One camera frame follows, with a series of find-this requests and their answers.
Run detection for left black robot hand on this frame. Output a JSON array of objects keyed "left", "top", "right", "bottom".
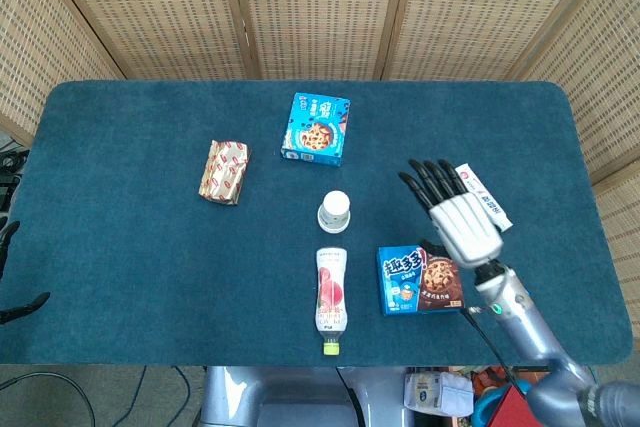
[{"left": 0, "top": 220, "right": 52, "bottom": 326}]

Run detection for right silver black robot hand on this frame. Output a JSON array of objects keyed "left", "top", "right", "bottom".
[{"left": 398, "top": 158, "right": 504, "bottom": 267}]

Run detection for blue and brown cookie box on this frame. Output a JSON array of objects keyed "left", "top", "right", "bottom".
[{"left": 376, "top": 244, "right": 466, "bottom": 317}]

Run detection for white toothpaste tube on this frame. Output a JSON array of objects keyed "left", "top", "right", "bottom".
[{"left": 453, "top": 162, "right": 515, "bottom": 233}]

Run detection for blue felt table mat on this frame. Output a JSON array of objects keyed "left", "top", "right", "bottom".
[{"left": 0, "top": 79, "right": 636, "bottom": 368}]

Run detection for peach drink bottle green cap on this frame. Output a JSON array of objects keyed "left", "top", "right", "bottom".
[{"left": 314, "top": 246, "right": 349, "bottom": 357}]

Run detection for orange clutter items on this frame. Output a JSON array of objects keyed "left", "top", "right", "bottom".
[{"left": 473, "top": 367, "right": 516, "bottom": 393}]

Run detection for white fabric bag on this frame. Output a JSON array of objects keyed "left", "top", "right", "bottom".
[{"left": 403, "top": 371, "right": 475, "bottom": 418}]

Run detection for blue round object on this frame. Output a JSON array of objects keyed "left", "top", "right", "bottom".
[{"left": 471, "top": 379, "right": 524, "bottom": 427}]

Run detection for wicker folding screen panel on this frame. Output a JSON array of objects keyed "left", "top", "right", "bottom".
[
  {"left": 227, "top": 0, "right": 414, "bottom": 82},
  {"left": 382, "top": 0, "right": 619, "bottom": 82},
  {"left": 37, "top": 0, "right": 259, "bottom": 81},
  {"left": 0, "top": 0, "right": 126, "bottom": 148},
  {"left": 519, "top": 0, "right": 640, "bottom": 318}
]

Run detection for gold red snack package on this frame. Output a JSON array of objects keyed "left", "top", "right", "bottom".
[{"left": 198, "top": 139, "right": 250, "bottom": 207}]

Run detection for grey robot torso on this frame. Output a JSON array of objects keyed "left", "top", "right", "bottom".
[{"left": 198, "top": 365, "right": 417, "bottom": 427}]

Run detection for black floor cable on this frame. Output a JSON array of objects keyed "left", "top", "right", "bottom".
[
  {"left": 171, "top": 365, "right": 205, "bottom": 416},
  {"left": 0, "top": 370, "right": 97, "bottom": 427}
]

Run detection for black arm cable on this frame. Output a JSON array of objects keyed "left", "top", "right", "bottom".
[{"left": 459, "top": 305, "right": 520, "bottom": 389}]

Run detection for black equipment with cables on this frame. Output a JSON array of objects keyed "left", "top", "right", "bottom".
[{"left": 0, "top": 139, "right": 30, "bottom": 214}]

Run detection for blue floor cable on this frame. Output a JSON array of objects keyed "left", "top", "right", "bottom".
[{"left": 112, "top": 365, "right": 149, "bottom": 427}]

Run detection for black torso cable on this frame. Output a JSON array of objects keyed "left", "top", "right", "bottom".
[{"left": 334, "top": 367, "right": 363, "bottom": 427}]

